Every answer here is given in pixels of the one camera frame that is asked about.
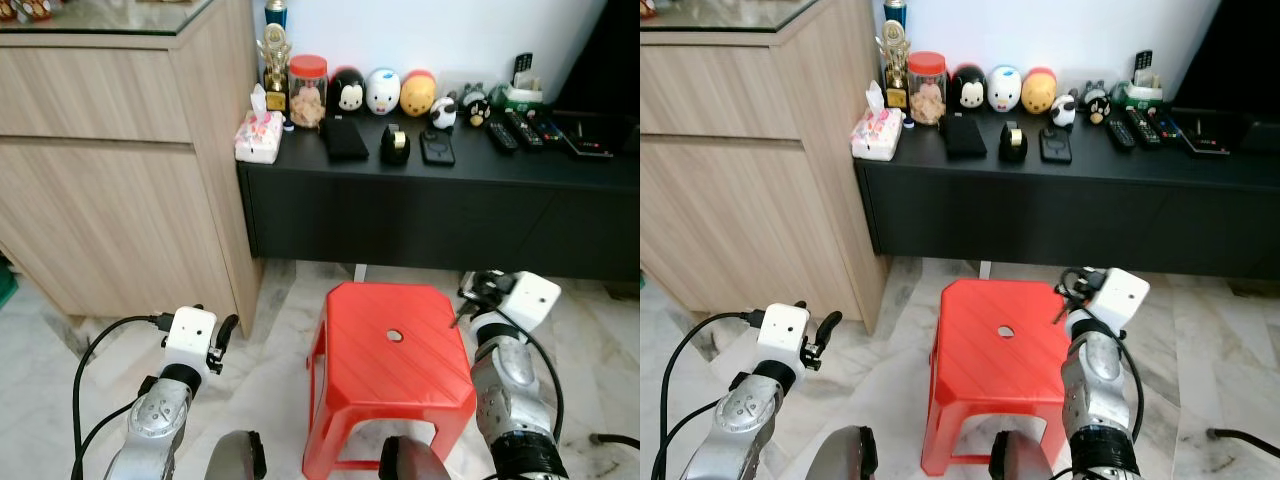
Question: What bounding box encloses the black TV console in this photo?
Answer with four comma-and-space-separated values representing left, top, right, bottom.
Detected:
237, 108, 641, 284
855, 105, 1280, 282

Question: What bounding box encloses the robot left leg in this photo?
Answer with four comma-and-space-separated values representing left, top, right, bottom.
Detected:
804, 425, 882, 480
204, 430, 269, 480

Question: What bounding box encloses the robot leg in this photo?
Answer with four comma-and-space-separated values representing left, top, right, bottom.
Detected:
204, 430, 269, 480
987, 430, 1052, 480
804, 425, 882, 480
377, 435, 454, 480

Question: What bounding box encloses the red plastic stool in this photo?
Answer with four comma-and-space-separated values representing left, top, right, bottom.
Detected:
303, 281, 479, 480
921, 277, 1078, 478

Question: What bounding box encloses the small black case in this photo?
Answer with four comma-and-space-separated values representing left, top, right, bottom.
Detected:
1038, 127, 1074, 165
419, 130, 457, 167

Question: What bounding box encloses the black tape dispenser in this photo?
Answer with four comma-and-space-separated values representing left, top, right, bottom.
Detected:
379, 124, 412, 167
999, 120, 1030, 164

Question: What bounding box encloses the light wooden cabinet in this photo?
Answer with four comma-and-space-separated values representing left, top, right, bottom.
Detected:
0, 0, 264, 337
640, 0, 891, 337

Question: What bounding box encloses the black pouch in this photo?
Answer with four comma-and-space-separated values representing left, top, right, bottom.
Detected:
940, 113, 989, 159
320, 117, 372, 162

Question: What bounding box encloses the robot right leg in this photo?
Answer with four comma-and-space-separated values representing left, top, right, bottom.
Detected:
377, 435, 454, 480
987, 430, 1052, 480

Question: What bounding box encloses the black and white figurine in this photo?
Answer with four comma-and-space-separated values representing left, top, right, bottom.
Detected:
459, 85, 492, 129
1079, 81, 1113, 126

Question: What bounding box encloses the black set-top box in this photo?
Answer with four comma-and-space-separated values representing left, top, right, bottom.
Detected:
1174, 109, 1247, 157
555, 112, 627, 160

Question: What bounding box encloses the yellow bear plush toy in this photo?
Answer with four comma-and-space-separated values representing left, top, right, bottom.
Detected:
1021, 67, 1059, 115
399, 70, 439, 118

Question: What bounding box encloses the pink tissue pack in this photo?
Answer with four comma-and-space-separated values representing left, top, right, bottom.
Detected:
850, 81, 906, 162
234, 84, 287, 164

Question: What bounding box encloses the green remote holder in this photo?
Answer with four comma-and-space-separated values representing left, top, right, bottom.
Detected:
1119, 79, 1167, 106
499, 82, 547, 110

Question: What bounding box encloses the white duck plush toy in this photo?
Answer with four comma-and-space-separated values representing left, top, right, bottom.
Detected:
986, 65, 1024, 113
365, 68, 403, 116

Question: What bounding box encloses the black mouse plush toy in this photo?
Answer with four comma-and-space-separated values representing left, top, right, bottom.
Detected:
328, 67, 368, 117
948, 64, 989, 113

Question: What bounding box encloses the snack jar with red lid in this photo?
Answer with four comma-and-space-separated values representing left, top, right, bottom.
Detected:
907, 52, 949, 127
288, 55, 330, 130

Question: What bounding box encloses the black television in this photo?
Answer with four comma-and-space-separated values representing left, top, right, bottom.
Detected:
553, 0, 641, 117
1170, 0, 1280, 113

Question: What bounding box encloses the gold trophy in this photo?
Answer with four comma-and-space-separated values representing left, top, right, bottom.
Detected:
875, 21, 912, 110
256, 24, 294, 113

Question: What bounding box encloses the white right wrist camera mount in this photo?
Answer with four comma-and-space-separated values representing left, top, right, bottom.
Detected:
496, 271, 564, 332
1089, 267, 1152, 324

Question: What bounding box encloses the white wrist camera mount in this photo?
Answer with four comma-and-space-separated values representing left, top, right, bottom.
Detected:
756, 303, 812, 372
162, 307, 219, 374
496, 271, 564, 332
1089, 267, 1152, 324

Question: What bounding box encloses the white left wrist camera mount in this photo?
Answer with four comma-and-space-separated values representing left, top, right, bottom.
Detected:
162, 307, 219, 374
756, 303, 812, 372

